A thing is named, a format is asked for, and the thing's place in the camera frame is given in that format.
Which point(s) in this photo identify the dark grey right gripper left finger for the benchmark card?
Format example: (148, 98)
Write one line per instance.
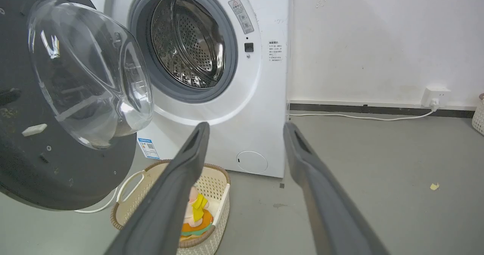
(162, 206)

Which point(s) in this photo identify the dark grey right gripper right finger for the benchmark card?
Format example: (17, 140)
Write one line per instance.
(332, 209)

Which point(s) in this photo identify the white front-load washing machine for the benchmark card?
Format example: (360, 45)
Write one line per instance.
(242, 96)

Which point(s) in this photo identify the round black washing machine door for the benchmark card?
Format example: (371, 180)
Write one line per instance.
(56, 96)

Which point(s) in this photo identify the doll with yellow orange clothes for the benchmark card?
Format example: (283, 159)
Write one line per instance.
(196, 219)

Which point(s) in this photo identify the cream woven laundry basket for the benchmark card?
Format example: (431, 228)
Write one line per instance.
(211, 194)

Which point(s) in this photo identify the small yellow paper scrap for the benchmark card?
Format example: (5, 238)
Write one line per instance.
(434, 186)

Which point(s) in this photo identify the white woven basket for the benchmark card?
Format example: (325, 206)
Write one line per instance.
(478, 115)

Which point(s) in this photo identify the white wall power socket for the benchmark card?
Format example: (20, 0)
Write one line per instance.
(435, 97)

